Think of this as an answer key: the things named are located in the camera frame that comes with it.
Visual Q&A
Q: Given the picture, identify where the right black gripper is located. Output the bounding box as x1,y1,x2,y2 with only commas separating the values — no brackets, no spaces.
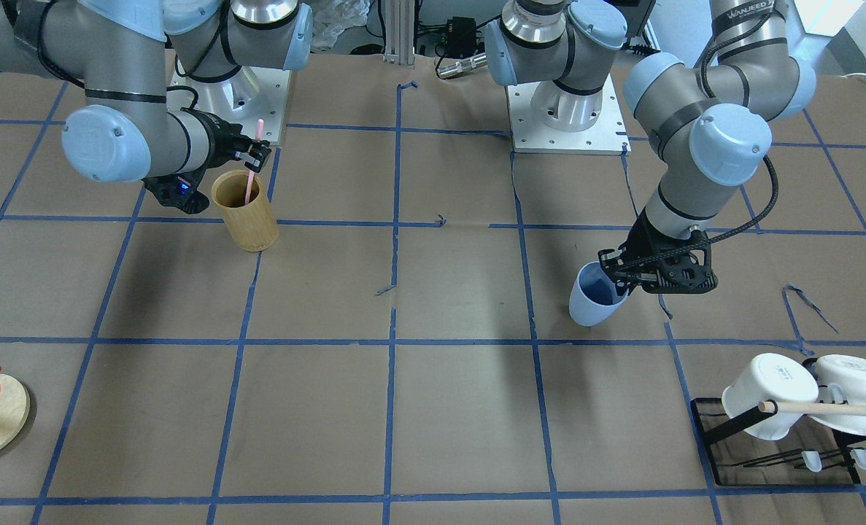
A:
143,109,272,214

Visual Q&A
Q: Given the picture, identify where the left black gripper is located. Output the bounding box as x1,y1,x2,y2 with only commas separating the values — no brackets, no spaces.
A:
598,211,717,297

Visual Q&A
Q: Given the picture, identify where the pink chopstick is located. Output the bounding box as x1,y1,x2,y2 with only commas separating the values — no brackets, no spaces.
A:
244,120,265,206

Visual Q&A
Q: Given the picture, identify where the light blue cup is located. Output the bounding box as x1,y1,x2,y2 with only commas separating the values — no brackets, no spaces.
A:
568,260,629,327

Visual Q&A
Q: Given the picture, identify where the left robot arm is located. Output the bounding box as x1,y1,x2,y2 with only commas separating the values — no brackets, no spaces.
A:
483,1,816,302

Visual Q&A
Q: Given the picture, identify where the bamboo wooden cup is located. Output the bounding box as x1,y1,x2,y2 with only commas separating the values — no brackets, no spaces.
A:
212,170,279,252

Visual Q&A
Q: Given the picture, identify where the white mug near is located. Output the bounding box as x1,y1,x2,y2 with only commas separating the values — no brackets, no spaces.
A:
722,353,819,418

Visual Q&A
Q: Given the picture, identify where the white mug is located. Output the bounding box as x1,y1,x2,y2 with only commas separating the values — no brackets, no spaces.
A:
810,354,866,436
722,353,819,418

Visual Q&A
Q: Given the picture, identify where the wooden rack rod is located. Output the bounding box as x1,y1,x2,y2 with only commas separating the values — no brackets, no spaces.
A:
756,400,866,416

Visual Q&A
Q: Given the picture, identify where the white mug far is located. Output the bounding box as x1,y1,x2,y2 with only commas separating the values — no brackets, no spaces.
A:
810,354,866,436

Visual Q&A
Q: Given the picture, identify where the round wooden coaster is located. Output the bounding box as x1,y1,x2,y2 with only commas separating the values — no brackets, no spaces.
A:
0,373,31,451

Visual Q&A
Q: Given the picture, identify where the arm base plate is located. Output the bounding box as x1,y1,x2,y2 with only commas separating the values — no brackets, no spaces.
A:
169,66,290,147
506,77,630,155

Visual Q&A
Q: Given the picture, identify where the aluminium frame post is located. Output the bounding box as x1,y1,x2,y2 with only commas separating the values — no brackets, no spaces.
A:
380,0,418,67

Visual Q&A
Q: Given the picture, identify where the black wire mug rack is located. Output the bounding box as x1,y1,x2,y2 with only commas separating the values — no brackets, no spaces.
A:
690,357,866,486

